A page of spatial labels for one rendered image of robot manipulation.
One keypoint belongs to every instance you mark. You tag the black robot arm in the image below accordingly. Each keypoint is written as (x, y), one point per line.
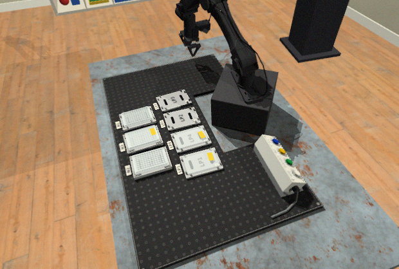
(244, 59)

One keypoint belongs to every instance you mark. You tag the white button panel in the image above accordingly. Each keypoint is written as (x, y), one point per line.
(280, 169)

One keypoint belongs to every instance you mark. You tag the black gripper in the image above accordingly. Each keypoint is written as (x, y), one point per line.
(186, 37)

